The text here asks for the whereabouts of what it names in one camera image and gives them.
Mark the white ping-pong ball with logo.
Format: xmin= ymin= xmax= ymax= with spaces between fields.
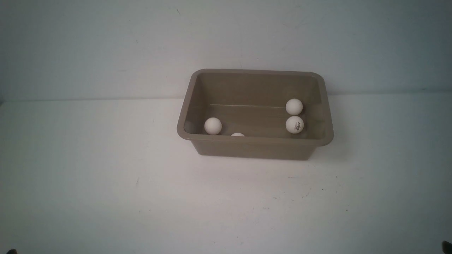
xmin=285 ymin=116 xmax=304 ymax=134

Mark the plain white ping-pong ball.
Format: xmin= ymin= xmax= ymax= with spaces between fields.
xmin=285 ymin=98 xmax=303 ymax=116

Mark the tan plastic bin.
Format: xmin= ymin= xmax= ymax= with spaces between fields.
xmin=177 ymin=69 xmax=334 ymax=161

